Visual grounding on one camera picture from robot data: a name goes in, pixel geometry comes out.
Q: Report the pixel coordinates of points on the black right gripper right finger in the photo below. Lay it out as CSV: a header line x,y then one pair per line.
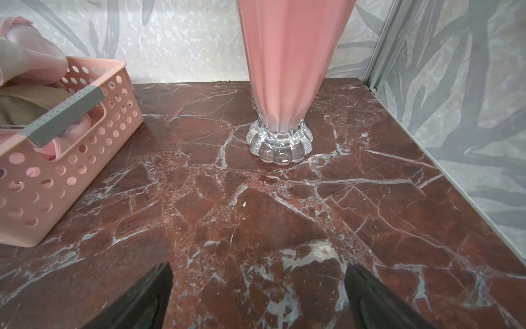
x,y
374,305

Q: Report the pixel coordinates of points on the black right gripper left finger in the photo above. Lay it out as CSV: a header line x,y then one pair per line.
x,y
144,305

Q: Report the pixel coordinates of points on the pink baseball cap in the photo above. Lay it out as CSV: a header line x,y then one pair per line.
x,y
28,58

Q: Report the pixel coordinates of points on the beige baseball cap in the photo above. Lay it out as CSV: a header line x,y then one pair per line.
x,y
21,105

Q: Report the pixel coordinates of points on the pink perforated plastic basket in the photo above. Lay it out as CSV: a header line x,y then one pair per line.
x,y
48,164

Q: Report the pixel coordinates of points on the pink glass vase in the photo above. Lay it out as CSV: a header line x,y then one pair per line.
x,y
289,46

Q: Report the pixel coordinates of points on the aluminium frame corner post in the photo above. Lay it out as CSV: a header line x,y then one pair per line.
x,y
393,35

